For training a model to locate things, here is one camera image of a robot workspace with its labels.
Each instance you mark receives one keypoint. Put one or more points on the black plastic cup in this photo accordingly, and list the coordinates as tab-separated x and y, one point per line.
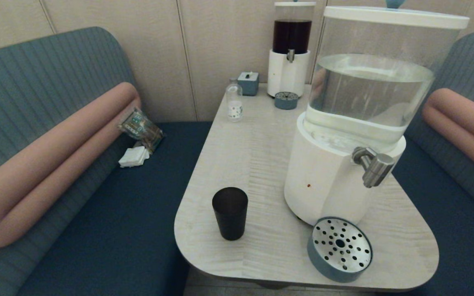
230	213

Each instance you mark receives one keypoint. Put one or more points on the metal dispenser tap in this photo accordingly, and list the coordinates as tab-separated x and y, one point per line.
290	55
377	168

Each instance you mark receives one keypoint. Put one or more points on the clear glass bottle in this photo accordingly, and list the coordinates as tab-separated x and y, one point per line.
234	105

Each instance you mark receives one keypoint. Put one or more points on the blue-grey square box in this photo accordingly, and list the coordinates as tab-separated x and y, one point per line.
248	84

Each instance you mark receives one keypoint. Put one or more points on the blue perforated drip tray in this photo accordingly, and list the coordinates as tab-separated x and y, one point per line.
286	101

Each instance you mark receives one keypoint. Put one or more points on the dark drink dispenser white base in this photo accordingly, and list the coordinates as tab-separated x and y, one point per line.
288	76

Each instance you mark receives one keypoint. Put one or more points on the clear water dispenser white base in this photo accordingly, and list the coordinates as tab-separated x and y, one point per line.
323	176

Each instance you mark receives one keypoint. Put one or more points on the clear plastic snack packet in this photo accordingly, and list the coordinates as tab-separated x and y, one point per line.
142	129

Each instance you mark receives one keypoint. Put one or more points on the white folded napkin stack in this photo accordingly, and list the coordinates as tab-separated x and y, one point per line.
134	157

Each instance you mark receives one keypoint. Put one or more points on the round metal drip tray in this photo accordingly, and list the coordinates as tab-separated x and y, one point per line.
340	246

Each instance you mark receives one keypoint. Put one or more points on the teal upholstered bench sofa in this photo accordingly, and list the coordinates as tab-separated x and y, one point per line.
97	226
447	213

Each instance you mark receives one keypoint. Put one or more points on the pink cylindrical bolster cushion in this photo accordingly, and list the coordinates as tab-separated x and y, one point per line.
47	164
463	123

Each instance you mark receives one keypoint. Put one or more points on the blue dispenser lid knob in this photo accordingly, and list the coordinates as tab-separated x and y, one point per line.
395	3

